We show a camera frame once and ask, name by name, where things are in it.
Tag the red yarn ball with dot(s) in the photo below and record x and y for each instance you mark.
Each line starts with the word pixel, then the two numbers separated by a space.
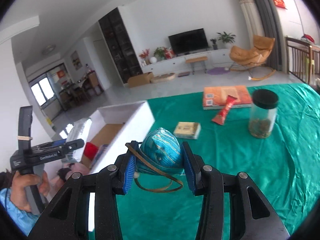
pixel 90 150

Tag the grey white plastic package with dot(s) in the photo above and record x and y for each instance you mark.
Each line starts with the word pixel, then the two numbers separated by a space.
pixel 76 140

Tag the brown cardboard box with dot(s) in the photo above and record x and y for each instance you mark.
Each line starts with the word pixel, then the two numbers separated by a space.
pixel 140 80

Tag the purple round mat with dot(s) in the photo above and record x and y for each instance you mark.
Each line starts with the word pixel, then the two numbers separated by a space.
pixel 218 71

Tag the yellow tissue pack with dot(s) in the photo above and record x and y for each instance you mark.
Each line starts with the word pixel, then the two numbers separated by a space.
pixel 187 130

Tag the orange book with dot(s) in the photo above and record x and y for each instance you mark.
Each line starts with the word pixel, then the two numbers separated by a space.
pixel 216 97

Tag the green potted plant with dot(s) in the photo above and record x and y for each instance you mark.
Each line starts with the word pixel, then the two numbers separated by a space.
pixel 228 39

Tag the red flower vase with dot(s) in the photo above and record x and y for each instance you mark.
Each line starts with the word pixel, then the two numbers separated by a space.
pixel 144 55

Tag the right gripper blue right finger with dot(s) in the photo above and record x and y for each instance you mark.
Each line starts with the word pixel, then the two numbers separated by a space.
pixel 206 181

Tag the pink fluffy item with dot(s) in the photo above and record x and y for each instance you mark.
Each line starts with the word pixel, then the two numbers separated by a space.
pixel 63 174

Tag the white tv cabinet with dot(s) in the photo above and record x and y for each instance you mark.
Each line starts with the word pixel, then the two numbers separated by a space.
pixel 216 58

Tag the grey curtain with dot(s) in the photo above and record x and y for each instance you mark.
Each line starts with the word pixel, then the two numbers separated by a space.
pixel 270 24

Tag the orange rocking chair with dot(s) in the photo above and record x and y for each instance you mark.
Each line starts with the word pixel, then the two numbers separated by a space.
pixel 247 60

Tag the red snack packet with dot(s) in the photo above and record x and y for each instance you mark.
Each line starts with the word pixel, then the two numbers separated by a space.
pixel 221 116

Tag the oval cat scratcher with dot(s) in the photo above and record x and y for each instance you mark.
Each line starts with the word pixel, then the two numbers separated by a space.
pixel 163 78

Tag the black display cabinet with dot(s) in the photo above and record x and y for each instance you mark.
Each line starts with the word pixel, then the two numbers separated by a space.
pixel 120 45

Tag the small wooden bench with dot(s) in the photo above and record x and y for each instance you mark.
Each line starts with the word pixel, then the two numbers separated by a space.
pixel 193 61

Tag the black television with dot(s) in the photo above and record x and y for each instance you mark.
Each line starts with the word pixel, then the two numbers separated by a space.
pixel 188 41

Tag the teal drawstring pouch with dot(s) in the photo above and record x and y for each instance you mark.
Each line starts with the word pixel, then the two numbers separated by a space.
pixel 159 154

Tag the wooden dining chair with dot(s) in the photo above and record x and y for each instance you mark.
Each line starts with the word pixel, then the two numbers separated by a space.
pixel 92 83

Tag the colourful packet in box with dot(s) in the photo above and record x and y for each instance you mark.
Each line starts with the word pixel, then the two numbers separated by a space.
pixel 102 149

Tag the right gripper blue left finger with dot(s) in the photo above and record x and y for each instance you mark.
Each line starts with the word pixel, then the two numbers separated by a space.
pixel 115 179

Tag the white cardboard storage box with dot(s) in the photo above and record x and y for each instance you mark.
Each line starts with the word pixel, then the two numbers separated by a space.
pixel 116 125

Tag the clear jar black lid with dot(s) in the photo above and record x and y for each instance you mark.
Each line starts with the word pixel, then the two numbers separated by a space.
pixel 263 113

